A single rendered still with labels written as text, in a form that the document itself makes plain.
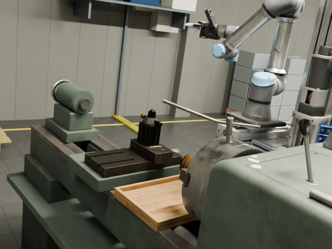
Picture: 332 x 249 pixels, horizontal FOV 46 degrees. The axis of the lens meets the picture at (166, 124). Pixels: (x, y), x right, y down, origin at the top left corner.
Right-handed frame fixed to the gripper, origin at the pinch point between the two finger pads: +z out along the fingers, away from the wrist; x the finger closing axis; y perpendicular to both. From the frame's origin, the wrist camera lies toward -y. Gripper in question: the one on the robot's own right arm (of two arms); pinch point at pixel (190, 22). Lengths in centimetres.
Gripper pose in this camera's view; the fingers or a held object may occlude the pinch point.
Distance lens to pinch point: 239.5
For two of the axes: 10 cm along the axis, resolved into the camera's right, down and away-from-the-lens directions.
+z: -8.1, -2.7, 5.3
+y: -0.5, 9.2, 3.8
